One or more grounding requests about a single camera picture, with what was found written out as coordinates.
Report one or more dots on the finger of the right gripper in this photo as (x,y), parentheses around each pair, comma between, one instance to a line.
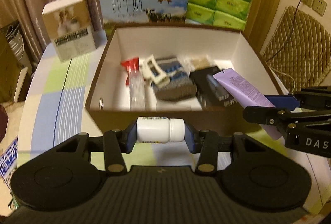
(271,119)
(283,101)

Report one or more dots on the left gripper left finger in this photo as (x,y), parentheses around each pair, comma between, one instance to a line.
(126,138)

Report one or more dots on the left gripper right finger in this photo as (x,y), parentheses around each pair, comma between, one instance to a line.
(199,141)

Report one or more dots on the purple cream tube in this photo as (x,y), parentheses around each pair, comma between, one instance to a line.
(243,91)

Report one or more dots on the white pill bottle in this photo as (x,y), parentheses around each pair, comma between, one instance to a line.
(160,130)

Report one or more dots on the black shaver product box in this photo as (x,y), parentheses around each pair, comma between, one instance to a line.
(210,93)

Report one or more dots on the clear plastic floss pack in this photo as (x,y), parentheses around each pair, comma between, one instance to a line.
(136,91)

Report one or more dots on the red candy wrapper packet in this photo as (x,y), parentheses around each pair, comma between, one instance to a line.
(132,67)

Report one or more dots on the white hair claw clip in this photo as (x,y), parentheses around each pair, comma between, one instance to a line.
(154,73)

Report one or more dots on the cotton swabs plastic bag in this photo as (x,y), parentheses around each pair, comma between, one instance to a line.
(191,64)

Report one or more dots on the quilted olive chair cover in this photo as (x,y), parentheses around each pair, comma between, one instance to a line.
(299,51)

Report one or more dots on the plaid tablecloth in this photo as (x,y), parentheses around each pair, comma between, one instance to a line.
(55,110)

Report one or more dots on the brown cardboard storage box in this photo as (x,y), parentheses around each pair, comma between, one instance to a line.
(108,101)

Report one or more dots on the flat milk carton packaging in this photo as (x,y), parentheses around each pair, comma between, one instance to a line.
(9,161)

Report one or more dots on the cardboard boxes stack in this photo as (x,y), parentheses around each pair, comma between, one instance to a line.
(16,67)

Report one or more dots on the white humidifier product box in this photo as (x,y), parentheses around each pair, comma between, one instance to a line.
(69,28)

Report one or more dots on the blue milk carton box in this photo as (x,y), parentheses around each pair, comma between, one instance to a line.
(143,1)

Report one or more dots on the wall power socket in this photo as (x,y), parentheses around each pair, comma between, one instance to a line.
(319,6)

